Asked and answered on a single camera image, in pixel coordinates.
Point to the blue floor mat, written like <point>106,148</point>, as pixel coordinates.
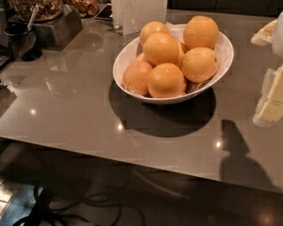
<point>21,206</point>

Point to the orange fruit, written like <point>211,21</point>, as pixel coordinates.
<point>199,64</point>
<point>151,28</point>
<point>161,48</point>
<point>166,81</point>
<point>201,31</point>
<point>135,77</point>

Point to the orange fruit hidden centre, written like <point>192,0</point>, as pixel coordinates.
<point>182,50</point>

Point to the white spoon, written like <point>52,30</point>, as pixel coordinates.
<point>34,13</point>

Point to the white ceramic bowl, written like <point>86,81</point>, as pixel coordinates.
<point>127,56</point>

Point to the smartphone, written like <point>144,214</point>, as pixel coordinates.
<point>105,13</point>

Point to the bowl of dried snacks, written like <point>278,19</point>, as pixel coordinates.
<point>86,8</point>

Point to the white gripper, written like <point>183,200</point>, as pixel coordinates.
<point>270,104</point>

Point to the black cup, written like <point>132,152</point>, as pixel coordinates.
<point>23,42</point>

